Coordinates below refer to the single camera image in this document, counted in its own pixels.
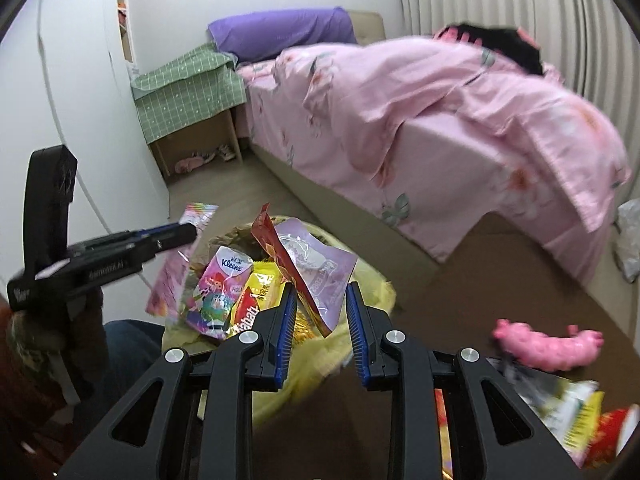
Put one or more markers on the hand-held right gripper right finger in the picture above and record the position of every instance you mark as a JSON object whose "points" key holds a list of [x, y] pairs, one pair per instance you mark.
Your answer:
{"points": [[357, 340]]}

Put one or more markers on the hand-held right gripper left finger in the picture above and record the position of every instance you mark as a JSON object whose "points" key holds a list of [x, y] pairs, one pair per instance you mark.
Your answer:
{"points": [[285, 340]]}

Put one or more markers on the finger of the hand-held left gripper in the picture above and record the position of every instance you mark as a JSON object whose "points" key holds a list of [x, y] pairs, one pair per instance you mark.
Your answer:
{"points": [[170, 240], [115, 240]]}

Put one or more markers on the gold red candy wrapper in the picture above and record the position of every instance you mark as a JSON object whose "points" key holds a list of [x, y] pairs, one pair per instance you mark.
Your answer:
{"points": [[247, 317]]}

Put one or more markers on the pink cartoon wrapper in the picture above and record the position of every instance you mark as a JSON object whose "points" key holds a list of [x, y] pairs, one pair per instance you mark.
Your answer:
{"points": [[172, 285]]}

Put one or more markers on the yellow plastic bag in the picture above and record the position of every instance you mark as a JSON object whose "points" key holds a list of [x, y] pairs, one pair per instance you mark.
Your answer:
{"points": [[372, 290]]}

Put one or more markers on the small yellow packet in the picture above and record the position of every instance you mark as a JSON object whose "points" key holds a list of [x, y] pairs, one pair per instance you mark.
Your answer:
{"points": [[265, 280]]}

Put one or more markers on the colourful cartoon tissue packet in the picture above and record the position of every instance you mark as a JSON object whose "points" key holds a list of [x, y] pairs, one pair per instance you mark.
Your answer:
{"points": [[220, 290]]}

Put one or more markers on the red gold snack wrapper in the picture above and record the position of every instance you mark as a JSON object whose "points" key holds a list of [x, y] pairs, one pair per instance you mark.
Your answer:
{"points": [[280, 260]]}

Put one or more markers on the pale pink foil packet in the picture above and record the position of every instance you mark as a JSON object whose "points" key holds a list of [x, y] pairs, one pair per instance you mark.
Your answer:
{"points": [[315, 265]]}

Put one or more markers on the yellow pink snack packet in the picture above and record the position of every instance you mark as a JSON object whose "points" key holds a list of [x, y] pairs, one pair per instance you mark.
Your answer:
{"points": [[590, 415]]}

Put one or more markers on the red paper noodle cup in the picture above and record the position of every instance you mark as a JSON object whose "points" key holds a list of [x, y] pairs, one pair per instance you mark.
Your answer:
{"points": [[615, 430]]}

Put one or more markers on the person's left forearm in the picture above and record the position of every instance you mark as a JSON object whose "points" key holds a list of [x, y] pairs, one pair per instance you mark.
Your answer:
{"points": [[25, 410]]}

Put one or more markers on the pink slipper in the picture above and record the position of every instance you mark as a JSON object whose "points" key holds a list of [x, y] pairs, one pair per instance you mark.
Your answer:
{"points": [[190, 162]]}

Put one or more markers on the white shoe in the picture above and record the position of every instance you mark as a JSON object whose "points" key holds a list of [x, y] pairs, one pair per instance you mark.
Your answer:
{"points": [[225, 152]]}

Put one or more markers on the wooden nightstand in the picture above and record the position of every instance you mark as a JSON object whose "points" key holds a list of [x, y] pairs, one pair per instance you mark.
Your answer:
{"points": [[210, 135]]}

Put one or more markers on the person's jeans leg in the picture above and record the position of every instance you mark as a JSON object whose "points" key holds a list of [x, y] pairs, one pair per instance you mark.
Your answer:
{"points": [[130, 355]]}

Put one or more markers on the white wardrobe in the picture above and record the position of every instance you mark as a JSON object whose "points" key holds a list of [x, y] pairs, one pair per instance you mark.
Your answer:
{"points": [[75, 85]]}

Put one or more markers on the green checked cloth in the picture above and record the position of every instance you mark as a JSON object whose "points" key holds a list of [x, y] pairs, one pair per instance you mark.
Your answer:
{"points": [[185, 90]]}

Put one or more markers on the pink toy caterpillar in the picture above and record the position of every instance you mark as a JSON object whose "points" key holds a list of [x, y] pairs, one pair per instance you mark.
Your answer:
{"points": [[540, 342]]}

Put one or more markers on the bed with pink floral sheet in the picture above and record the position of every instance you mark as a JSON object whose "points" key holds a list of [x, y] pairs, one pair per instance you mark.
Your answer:
{"points": [[450, 170]]}

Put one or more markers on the purple pillow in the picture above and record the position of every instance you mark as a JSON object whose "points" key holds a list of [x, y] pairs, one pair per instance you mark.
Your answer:
{"points": [[285, 30]]}

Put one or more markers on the pink floral duvet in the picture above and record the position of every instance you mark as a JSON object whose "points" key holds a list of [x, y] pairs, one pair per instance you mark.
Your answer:
{"points": [[400, 90]]}

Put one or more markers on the white plastic bag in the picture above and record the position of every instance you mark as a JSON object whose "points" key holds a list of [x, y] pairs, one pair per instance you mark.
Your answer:
{"points": [[629, 240]]}

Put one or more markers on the beige headboard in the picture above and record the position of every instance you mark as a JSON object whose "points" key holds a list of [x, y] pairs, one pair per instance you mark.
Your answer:
{"points": [[370, 25]]}

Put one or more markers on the black garment with pink print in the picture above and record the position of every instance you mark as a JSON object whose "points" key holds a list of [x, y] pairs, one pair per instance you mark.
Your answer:
{"points": [[500, 40]]}

